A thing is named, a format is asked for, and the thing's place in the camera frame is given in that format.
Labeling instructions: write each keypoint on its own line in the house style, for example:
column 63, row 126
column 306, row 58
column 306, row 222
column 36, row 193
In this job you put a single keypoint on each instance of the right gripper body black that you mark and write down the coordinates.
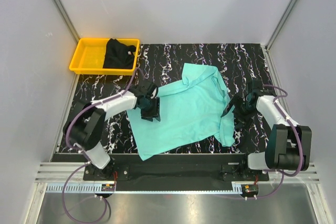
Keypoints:
column 244, row 113

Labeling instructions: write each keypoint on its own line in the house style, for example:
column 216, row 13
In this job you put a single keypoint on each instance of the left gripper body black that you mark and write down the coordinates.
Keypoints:
column 150, row 108

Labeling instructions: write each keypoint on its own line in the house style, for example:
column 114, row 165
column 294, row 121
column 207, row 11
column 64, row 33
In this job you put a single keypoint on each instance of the teal t shirt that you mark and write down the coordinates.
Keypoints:
column 190, row 111

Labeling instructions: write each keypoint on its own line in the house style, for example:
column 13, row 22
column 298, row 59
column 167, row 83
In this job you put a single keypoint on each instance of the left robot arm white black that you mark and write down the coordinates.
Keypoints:
column 85, row 123

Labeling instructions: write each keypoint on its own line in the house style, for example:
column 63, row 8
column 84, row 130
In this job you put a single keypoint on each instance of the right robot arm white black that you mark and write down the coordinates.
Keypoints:
column 289, row 144

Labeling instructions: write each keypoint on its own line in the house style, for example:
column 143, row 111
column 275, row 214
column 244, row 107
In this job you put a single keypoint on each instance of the black t shirt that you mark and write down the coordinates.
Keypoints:
column 118, row 55

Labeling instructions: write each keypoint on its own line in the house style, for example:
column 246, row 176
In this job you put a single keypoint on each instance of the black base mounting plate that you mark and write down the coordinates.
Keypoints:
column 170, row 185

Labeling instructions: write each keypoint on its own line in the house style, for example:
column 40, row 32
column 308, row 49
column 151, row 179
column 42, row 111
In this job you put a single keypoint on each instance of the yellow plastic bin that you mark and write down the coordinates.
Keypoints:
column 89, row 55

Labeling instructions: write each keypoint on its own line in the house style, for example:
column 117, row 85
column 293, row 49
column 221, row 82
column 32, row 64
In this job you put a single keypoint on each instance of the right small circuit board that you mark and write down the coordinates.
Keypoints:
column 250, row 190

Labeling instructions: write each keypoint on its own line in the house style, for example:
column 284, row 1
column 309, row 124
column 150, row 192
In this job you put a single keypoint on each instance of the small circuit board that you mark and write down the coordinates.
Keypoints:
column 250, row 190
column 108, row 187

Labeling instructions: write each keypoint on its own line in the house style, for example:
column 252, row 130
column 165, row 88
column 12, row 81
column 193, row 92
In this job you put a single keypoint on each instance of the left small circuit board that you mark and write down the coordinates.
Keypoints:
column 108, row 187

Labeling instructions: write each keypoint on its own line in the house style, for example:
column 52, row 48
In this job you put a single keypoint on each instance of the aluminium frame rail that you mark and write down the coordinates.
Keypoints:
column 58, row 172

